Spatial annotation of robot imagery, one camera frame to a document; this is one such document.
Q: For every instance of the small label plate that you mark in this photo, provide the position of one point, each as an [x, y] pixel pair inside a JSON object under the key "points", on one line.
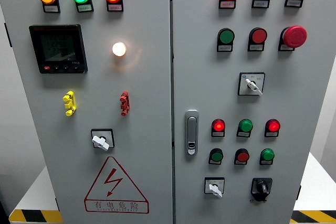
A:
{"points": [[271, 134], [85, 8], [260, 3], [115, 7], [240, 163], [214, 162], [217, 134], [51, 9], [242, 134], [284, 47], [225, 48], [265, 162], [293, 3], [227, 4], [255, 48]]}

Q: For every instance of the large red push button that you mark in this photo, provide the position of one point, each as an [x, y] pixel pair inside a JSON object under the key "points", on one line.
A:
{"points": [[258, 36]]}

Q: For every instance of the large green push button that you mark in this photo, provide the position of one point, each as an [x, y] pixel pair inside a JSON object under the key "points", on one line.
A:
{"points": [[226, 36]]}

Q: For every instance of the black display meter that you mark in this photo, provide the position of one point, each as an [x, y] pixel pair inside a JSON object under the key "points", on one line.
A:
{"points": [[57, 48]]}

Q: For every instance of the small green lamp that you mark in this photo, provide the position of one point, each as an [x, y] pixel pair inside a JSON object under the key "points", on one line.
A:
{"points": [[245, 125], [268, 154]]}

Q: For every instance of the pale grey door with lock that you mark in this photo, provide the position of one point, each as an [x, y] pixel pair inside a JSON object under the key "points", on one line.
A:
{"points": [[210, 93]]}

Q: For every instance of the red warning triangle sticker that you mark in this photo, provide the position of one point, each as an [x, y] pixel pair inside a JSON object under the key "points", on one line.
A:
{"points": [[113, 179]]}

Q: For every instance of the black door hinge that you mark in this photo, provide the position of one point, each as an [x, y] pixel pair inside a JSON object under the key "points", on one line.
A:
{"points": [[299, 192], [8, 35], [57, 204]]}

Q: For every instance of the small red lit lamp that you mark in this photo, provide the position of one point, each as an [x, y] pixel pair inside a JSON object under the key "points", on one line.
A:
{"points": [[273, 126], [218, 125]]}

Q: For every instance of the small red push button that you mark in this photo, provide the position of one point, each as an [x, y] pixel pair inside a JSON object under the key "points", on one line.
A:
{"points": [[242, 156]]}

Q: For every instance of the pale grey door with display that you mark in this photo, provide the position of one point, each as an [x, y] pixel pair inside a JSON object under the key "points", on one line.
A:
{"points": [[147, 90]]}

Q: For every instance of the large red stop button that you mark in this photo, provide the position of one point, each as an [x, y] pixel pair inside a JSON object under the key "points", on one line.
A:
{"points": [[295, 36]]}

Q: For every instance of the white lit lamp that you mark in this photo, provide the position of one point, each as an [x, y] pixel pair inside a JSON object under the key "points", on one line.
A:
{"points": [[119, 49]]}

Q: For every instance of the black yellow striped tape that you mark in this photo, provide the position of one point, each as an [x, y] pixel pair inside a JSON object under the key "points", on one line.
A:
{"points": [[315, 216], [34, 216]]}

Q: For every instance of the small green push button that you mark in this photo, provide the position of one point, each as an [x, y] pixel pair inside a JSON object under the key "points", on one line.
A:
{"points": [[217, 156]]}

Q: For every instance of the silver door lock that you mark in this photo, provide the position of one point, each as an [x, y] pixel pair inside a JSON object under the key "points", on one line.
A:
{"points": [[191, 129]]}

